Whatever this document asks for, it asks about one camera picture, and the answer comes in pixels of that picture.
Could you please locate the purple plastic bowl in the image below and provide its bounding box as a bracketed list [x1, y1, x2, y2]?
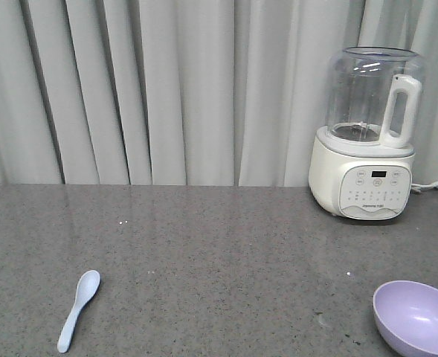
[373, 280, 438, 356]

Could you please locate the grey pleated curtain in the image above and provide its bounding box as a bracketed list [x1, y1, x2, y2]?
[0, 1, 438, 187]

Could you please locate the white blender with glass jar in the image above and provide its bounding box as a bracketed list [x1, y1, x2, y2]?
[309, 47, 425, 220]

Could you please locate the light blue plastic spoon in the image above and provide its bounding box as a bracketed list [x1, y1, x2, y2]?
[57, 270, 100, 353]

